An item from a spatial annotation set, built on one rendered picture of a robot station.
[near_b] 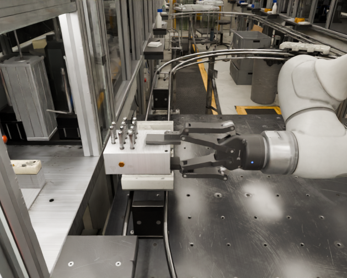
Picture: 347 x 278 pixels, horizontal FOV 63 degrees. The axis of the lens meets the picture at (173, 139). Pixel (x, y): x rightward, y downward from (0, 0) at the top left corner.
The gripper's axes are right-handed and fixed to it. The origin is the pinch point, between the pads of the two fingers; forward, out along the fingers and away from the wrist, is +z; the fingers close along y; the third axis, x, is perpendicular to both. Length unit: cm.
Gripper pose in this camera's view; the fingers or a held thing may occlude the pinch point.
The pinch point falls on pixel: (161, 150)
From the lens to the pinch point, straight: 58.0
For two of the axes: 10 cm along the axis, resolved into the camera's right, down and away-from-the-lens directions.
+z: -10.0, -0.2, 0.0
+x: -0.1, 4.9, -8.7
